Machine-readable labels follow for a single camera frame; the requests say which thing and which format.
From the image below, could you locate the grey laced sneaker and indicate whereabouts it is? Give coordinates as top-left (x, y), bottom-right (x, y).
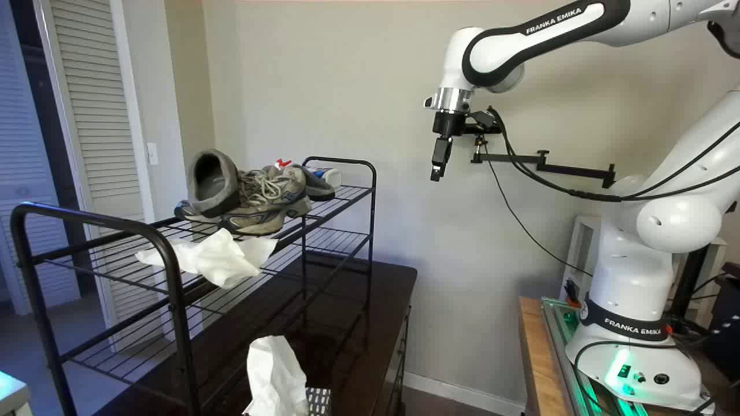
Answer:
top-left (225, 166), bottom-right (311, 237)

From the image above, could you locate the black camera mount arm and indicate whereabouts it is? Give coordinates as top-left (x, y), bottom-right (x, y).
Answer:
top-left (473, 137), bottom-right (616, 189)

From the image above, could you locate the white crumpled tissue on rack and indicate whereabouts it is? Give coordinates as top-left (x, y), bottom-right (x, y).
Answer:
top-left (170, 229), bottom-right (277, 289)

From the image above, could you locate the black metal wire rack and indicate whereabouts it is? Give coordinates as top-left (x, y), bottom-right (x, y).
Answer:
top-left (12, 158), bottom-right (377, 416)

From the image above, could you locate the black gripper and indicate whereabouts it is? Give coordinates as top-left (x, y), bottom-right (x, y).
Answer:
top-left (431, 112), bottom-right (502, 182)

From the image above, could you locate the white light switch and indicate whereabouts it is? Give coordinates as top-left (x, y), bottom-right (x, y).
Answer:
top-left (146, 142), bottom-right (160, 166)

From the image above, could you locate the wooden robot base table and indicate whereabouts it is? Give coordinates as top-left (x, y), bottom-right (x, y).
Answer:
top-left (519, 298), bottom-right (738, 416)

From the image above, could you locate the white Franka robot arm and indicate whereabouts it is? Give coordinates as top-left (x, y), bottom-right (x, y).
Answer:
top-left (427, 0), bottom-right (740, 416)

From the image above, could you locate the dark wooden dresser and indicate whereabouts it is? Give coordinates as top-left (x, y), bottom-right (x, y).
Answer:
top-left (99, 255), bottom-right (420, 416)

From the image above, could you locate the white louvered closet door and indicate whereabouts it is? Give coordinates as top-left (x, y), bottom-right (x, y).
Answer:
top-left (32, 0), bottom-right (157, 327)

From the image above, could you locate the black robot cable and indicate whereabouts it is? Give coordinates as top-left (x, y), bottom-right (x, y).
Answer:
top-left (484, 106), bottom-right (740, 281)

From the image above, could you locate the grey suede slipper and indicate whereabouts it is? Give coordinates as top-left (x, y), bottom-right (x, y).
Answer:
top-left (191, 151), bottom-right (240, 217)

